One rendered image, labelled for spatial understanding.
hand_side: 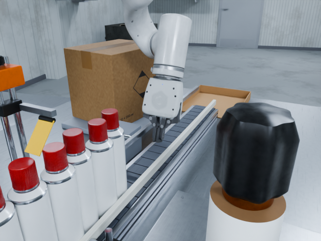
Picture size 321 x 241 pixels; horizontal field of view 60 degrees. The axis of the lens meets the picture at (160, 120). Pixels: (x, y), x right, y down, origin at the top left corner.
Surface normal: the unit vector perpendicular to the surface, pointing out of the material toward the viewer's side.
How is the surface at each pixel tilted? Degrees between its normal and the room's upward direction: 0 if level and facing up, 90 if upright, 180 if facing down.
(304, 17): 90
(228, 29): 90
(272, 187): 90
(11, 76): 90
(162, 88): 68
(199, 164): 0
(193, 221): 0
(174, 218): 0
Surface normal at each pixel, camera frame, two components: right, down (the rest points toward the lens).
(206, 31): -0.25, 0.39
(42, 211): 0.88, 0.19
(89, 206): 0.64, 0.31
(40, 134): -0.33, -0.34
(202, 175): 0.00, -0.91
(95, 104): -0.57, 0.33
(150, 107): -0.44, 0.01
